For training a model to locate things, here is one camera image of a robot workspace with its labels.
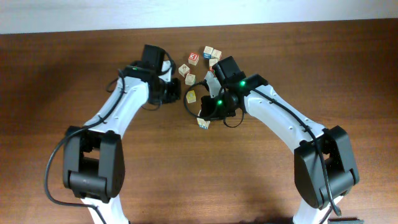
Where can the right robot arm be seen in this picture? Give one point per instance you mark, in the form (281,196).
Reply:
(325,169)

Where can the green N wooden block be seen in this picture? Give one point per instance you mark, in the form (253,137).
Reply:
(190,79)

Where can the blue bordered wooden block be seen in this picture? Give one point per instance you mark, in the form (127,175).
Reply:
(202,123)

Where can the red sided wooden block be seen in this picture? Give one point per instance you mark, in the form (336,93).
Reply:
(212,62)

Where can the plain top wooden block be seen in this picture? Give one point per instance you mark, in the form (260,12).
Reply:
(216,54)

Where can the yellow wooden block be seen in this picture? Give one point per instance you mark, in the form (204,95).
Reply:
(191,96)

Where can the blue sided wooden block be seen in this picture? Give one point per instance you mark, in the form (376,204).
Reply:
(207,52)

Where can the picture top wooden block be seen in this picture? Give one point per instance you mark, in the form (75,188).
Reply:
(184,70)

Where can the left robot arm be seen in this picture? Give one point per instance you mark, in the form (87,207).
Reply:
(93,159)

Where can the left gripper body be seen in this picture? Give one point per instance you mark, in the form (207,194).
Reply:
(171,91)

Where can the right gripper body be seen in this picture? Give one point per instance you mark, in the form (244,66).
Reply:
(208,107)

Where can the red letter wooden block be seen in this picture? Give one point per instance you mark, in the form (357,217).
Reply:
(193,58)

